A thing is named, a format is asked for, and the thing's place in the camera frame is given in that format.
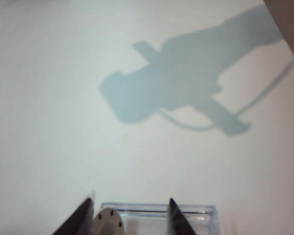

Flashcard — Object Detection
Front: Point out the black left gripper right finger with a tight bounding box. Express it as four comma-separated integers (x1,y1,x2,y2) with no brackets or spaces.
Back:
166,197,197,235

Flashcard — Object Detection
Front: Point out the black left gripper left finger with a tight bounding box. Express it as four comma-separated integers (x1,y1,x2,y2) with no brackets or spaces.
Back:
51,190,96,235

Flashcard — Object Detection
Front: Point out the clear plastic chip tray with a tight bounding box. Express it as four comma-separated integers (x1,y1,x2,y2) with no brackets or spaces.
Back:
100,202,220,235

